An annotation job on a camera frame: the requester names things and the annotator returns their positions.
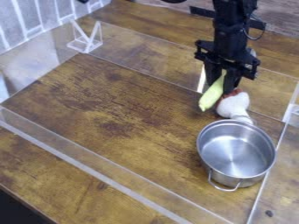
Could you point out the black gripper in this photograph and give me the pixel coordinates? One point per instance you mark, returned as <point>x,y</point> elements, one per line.
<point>227,53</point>

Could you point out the stainless steel pot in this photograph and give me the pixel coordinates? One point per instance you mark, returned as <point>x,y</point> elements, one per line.
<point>236,153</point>

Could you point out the clear acrylic front barrier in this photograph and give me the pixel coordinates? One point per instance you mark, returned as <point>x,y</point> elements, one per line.
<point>155,196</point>

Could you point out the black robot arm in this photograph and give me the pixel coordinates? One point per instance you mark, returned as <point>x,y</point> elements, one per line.
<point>234,11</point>

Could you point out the clear acrylic triangle bracket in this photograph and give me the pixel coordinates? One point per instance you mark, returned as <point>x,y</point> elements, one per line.
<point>86,43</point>

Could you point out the red white toy mushroom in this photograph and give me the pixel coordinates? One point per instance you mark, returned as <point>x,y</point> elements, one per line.
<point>232,106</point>

